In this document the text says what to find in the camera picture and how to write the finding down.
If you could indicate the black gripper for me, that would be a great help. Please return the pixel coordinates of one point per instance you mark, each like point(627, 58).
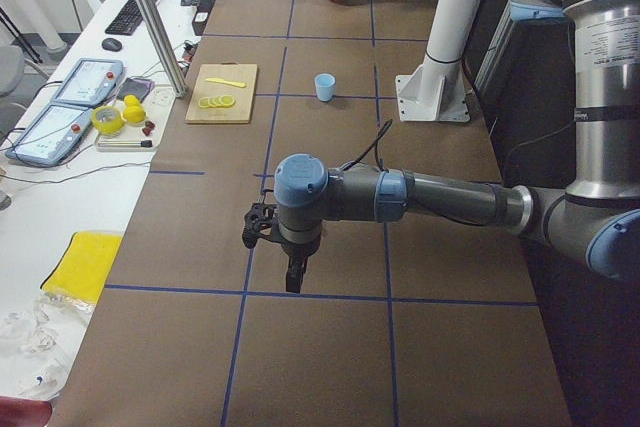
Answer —
point(298, 252)

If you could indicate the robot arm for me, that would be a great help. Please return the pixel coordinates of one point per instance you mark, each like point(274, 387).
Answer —
point(594, 220)

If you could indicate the light blue cup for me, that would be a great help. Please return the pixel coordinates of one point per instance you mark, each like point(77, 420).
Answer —
point(325, 84)

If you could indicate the yellow plastic knife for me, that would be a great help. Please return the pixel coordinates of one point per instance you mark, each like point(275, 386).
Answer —
point(222, 81)

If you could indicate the bamboo cutting board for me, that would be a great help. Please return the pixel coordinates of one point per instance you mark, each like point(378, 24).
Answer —
point(240, 112)

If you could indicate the lemon slice top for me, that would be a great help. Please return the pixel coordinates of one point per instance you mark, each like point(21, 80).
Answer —
point(226, 101)

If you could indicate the yellow cloth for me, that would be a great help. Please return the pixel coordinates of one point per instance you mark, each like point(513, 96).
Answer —
point(82, 270)

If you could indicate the black keyboard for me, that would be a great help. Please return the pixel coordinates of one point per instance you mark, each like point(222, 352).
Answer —
point(126, 21)

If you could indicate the yellow lemon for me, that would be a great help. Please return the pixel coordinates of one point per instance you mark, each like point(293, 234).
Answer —
point(134, 115)
point(131, 101)

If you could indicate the black computer mouse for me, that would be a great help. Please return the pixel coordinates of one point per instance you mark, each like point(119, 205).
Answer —
point(111, 45)

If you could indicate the yellow tape roll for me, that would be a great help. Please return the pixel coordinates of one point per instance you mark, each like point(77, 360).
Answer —
point(107, 120)

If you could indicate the clear plastic bag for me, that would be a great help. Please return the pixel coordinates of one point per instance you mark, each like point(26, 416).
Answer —
point(39, 344)

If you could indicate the upper teach pendant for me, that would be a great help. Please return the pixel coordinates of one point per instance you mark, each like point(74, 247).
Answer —
point(89, 82)

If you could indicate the teach pendant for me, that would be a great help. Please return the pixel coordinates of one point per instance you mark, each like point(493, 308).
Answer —
point(89, 82)
point(52, 135)

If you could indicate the lower teach pendant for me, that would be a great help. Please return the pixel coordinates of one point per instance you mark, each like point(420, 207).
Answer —
point(52, 135)

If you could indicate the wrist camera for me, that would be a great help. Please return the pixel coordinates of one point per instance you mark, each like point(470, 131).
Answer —
point(260, 222)

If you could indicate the white camera mast base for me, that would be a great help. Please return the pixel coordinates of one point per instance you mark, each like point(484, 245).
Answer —
point(435, 91)

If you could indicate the aluminium frame post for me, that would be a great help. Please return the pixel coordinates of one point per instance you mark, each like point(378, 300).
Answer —
point(162, 46)

